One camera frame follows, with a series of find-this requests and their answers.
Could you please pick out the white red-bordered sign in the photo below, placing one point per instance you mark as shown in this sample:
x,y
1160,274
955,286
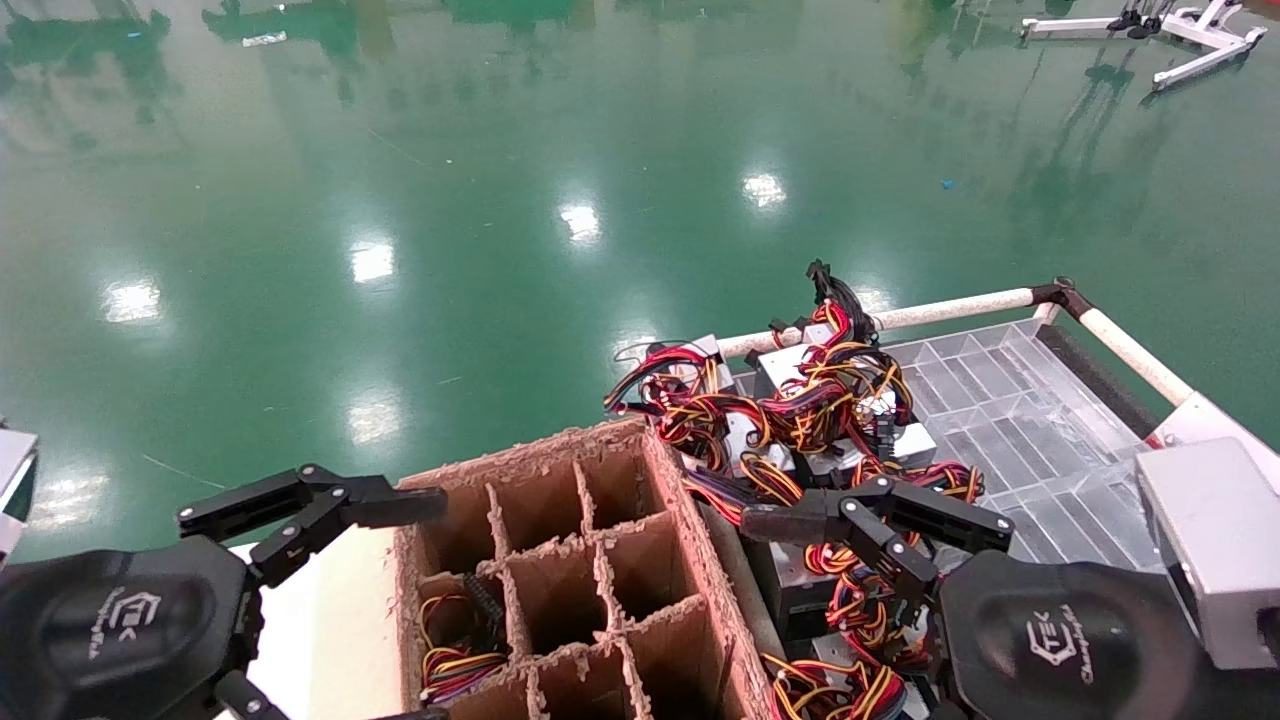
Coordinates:
x,y
1200,420

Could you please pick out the short white cart rail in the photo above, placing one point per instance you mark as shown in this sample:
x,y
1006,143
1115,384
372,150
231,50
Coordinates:
x,y
1130,350

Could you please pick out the black cart edge strip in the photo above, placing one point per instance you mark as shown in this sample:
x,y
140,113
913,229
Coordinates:
x,y
1095,380

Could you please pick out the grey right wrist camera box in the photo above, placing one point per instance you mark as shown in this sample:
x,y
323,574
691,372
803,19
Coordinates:
x,y
1220,540

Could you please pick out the grey cart pipe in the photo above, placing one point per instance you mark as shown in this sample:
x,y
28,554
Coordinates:
x,y
745,590

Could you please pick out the white metal floor stand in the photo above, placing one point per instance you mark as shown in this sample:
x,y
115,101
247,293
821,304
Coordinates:
x,y
1205,30

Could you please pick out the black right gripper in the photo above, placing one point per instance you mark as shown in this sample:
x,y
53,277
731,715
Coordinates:
x,y
1060,640

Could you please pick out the brown cardboard divider box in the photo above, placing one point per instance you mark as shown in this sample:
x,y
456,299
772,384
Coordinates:
x,y
680,540

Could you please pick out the long white cart rail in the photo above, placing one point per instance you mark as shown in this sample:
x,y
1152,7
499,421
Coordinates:
x,y
950,308

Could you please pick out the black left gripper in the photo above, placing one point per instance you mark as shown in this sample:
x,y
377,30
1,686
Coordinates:
x,y
110,630

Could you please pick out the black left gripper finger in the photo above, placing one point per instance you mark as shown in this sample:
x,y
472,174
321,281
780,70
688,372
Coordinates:
x,y
390,503

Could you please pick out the clear plastic grid tray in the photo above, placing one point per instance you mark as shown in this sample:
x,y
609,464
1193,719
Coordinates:
x,y
1020,420

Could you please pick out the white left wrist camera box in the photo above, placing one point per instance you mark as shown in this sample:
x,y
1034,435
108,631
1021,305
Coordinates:
x,y
12,470

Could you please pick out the black rail corner joint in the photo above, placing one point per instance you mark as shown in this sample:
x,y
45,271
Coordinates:
x,y
1062,295

